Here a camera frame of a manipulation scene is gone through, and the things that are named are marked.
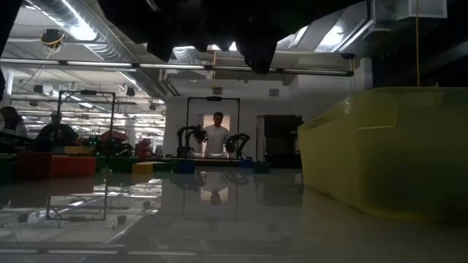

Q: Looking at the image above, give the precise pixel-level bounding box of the slanted ceiling light panel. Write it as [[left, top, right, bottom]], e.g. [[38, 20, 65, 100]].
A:
[[279, 25, 309, 50], [316, 14, 366, 52]]

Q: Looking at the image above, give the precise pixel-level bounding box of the small red studded brick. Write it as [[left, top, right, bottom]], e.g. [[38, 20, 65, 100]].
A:
[[15, 152, 53, 180]]

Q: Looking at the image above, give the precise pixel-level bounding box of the black gantry frame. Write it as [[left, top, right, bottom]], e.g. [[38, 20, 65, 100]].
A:
[[185, 96, 241, 159], [54, 90, 116, 145]]

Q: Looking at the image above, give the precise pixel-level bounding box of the white ceiling box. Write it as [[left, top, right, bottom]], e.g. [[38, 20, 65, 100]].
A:
[[374, 0, 448, 21]]

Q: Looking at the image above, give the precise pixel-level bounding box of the dull yellow box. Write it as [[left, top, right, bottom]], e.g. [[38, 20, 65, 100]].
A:
[[53, 145, 91, 156]]

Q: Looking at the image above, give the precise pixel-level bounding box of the yellow plastic bin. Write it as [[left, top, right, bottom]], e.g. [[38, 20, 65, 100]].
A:
[[296, 86, 468, 224]]

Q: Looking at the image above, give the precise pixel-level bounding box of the person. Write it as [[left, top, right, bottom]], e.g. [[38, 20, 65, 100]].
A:
[[0, 105, 29, 153], [36, 113, 80, 151], [203, 111, 232, 159]]

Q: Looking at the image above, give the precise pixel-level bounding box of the black wall screen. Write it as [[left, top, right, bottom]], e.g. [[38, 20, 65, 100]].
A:
[[263, 114, 303, 139]]

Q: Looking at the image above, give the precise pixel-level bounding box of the long horizontal light bar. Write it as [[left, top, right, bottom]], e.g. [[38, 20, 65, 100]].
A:
[[0, 57, 355, 77]]

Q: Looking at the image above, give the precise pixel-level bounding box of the large spiral air duct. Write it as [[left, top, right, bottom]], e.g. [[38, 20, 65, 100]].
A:
[[31, 0, 147, 63]]

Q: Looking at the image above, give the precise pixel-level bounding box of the small yellow block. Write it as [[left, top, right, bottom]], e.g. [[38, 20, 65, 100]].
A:
[[132, 162, 154, 175]]

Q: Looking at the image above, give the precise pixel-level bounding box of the dark shelf unit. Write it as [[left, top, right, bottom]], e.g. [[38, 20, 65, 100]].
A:
[[263, 137, 303, 164]]

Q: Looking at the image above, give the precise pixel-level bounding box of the small red machine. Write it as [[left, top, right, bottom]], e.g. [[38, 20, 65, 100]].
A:
[[135, 138, 153, 159]]

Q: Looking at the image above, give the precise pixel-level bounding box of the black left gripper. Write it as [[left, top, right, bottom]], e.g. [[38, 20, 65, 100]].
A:
[[219, 0, 301, 76]]

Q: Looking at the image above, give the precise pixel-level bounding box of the large red studded brick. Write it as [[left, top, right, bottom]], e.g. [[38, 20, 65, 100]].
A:
[[50, 156, 97, 178]]

